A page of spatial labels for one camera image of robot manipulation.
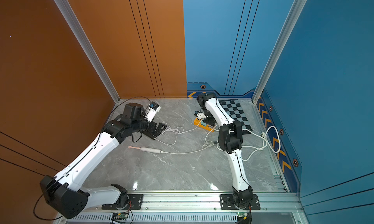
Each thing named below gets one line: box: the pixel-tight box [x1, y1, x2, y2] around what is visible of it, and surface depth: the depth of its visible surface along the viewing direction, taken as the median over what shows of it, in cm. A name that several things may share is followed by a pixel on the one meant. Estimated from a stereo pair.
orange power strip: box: [193, 117, 215, 132], surface depth 102 cm
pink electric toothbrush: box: [128, 145, 162, 154], surface depth 93 cm
